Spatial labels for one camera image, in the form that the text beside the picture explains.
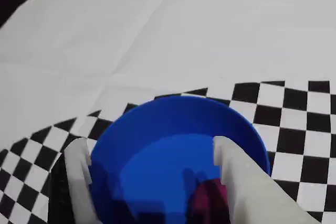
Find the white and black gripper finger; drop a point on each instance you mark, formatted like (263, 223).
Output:
(78, 171)

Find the checkerboard printed white mat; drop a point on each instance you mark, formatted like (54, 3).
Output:
(157, 37)

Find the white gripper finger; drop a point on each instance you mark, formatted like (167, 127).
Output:
(249, 195)

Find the pink faceted ball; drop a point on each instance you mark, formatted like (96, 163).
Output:
(207, 200)

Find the blue round box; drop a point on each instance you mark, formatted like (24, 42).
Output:
(157, 134)

